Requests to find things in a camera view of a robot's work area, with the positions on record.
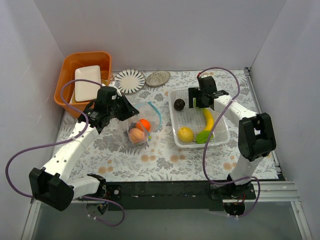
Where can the speckled grey stone plate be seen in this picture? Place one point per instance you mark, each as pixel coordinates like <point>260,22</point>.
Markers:
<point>158,78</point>

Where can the orange toy fruit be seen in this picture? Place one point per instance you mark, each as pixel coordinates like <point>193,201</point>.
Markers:
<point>143,123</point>

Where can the black white striped plate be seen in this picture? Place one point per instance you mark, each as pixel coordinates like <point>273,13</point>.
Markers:
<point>129,81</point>

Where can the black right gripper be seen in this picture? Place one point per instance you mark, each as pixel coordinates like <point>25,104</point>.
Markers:
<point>194,93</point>

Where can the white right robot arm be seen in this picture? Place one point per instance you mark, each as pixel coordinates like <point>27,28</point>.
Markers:
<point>256,138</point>

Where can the wrinkled green fruit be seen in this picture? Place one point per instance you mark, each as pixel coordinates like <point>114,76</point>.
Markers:
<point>195,102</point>

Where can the yellow toy lemon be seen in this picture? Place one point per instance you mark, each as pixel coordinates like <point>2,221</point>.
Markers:
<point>185,134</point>

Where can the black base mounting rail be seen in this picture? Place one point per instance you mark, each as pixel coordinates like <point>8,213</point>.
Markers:
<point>178,195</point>

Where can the yellow toy banana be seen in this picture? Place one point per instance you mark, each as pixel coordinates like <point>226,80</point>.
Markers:
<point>209,119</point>

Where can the clear zip top bag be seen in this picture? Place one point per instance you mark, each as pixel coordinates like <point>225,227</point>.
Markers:
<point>149,112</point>

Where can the white plastic perforated basket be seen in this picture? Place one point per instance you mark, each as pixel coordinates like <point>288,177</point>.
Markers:
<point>194,119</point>

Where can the peach toy fruit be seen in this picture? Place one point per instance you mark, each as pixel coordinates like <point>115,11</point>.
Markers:
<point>136,135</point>

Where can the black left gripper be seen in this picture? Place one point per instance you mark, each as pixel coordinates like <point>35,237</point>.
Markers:
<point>125,107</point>

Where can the green toy pepper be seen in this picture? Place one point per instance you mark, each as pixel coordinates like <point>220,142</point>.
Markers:
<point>202,137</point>

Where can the white rectangular dish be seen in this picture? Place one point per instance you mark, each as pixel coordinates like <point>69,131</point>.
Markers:
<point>83,90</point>

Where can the orange plastic tub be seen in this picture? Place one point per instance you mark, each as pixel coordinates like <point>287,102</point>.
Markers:
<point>65,89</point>

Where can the dark purple toy mangosteen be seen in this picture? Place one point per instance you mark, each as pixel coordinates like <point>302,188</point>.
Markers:
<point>179,104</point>

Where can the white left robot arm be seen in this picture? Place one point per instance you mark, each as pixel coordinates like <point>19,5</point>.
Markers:
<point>51,184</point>

